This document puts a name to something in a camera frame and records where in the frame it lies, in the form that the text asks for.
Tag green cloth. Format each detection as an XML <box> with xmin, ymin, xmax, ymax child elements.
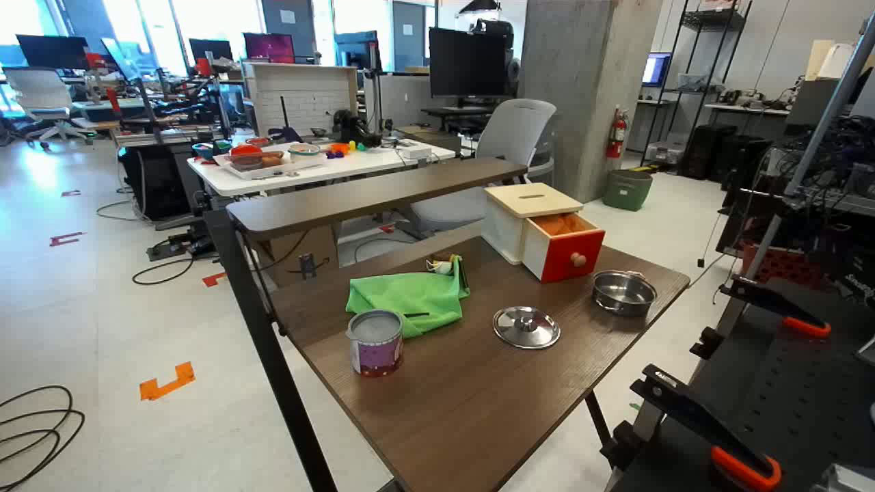
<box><xmin>343</xmin><ymin>255</ymin><xmax>472</xmax><ymax>342</ymax></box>

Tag brown wooden shelf board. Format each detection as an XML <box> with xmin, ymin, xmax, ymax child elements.
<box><xmin>225</xmin><ymin>155</ymin><xmax>530</xmax><ymax>240</ymax></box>

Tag cream wooden slotted box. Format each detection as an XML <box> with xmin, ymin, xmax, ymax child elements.
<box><xmin>481</xmin><ymin>179</ymin><xmax>586</xmax><ymax>276</ymax></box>

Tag steel pot lid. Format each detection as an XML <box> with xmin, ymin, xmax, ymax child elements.
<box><xmin>489</xmin><ymin>304</ymin><xmax>564</xmax><ymax>352</ymax></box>

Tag purple labelled tin can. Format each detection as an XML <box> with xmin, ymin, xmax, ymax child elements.
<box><xmin>344</xmin><ymin>309</ymin><xmax>404</xmax><ymax>379</ymax></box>

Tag grey office chair white base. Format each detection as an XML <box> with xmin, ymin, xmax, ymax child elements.
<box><xmin>408</xmin><ymin>96</ymin><xmax>559</xmax><ymax>240</ymax></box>

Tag black desktop device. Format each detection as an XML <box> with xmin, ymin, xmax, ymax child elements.
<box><xmin>332</xmin><ymin>107</ymin><xmax>363</xmax><ymax>145</ymax></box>

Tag white work table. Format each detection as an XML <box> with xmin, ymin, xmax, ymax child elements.
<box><xmin>187</xmin><ymin>133</ymin><xmax>459</xmax><ymax>203</ymax></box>

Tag large black monitor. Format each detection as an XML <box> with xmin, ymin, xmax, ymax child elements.
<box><xmin>426</xmin><ymin>24</ymin><xmax>513</xmax><ymax>102</ymax></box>

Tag small steel pot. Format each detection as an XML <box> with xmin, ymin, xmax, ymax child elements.
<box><xmin>590</xmin><ymin>267</ymin><xmax>658</xmax><ymax>322</ymax></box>

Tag green storage bin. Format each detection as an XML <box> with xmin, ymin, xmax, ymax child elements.
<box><xmin>598</xmin><ymin>163</ymin><xmax>657</xmax><ymax>214</ymax></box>

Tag white pegboard panel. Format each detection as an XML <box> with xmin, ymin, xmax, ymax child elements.
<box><xmin>245</xmin><ymin>61</ymin><xmax>362</xmax><ymax>136</ymax></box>

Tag red fire extinguisher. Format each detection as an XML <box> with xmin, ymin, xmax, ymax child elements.
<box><xmin>604</xmin><ymin>107</ymin><xmax>631</xmax><ymax>160</ymax></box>

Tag orange toy blocks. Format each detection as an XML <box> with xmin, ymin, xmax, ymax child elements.
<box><xmin>226</xmin><ymin>133</ymin><xmax>286</xmax><ymax>171</ymax></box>

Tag grey concrete pillar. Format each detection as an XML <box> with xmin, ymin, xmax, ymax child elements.
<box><xmin>516</xmin><ymin>0</ymin><xmax>667</xmax><ymax>205</ymax></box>

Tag purple screen monitor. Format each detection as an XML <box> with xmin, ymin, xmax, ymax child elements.
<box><xmin>241</xmin><ymin>29</ymin><xmax>299</xmax><ymax>65</ymax></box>

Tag small lit monitor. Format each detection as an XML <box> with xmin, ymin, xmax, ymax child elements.
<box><xmin>639</xmin><ymin>50</ymin><xmax>675</xmax><ymax>91</ymax></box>

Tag red crate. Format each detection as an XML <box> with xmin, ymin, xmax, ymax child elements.
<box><xmin>739</xmin><ymin>240</ymin><xmax>828</xmax><ymax>293</ymax></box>

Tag silver metal pole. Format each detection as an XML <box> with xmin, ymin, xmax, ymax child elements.
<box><xmin>736</xmin><ymin>7</ymin><xmax>875</xmax><ymax>285</ymax></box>

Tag dark flat monitor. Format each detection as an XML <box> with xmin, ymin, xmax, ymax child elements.
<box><xmin>14</xmin><ymin>32</ymin><xmax>91</xmax><ymax>71</ymax></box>

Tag black metal table frame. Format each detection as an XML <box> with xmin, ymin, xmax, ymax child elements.
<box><xmin>203</xmin><ymin>208</ymin><xmax>338</xmax><ymax>492</ymax></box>

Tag black clamp orange handle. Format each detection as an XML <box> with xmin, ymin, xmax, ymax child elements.
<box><xmin>627</xmin><ymin>363</ymin><xmax>787</xmax><ymax>492</ymax></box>
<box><xmin>718</xmin><ymin>274</ymin><xmax>835</xmax><ymax>342</ymax></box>

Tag black wire rack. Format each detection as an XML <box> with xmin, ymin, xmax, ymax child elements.
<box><xmin>639</xmin><ymin>0</ymin><xmax>754</xmax><ymax>167</ymax></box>

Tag black coiled floor cable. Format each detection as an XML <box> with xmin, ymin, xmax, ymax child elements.
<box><xmin>0</xmin><ymin>383</ymin><xmax>88</xmax><ymax>492</ymax></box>

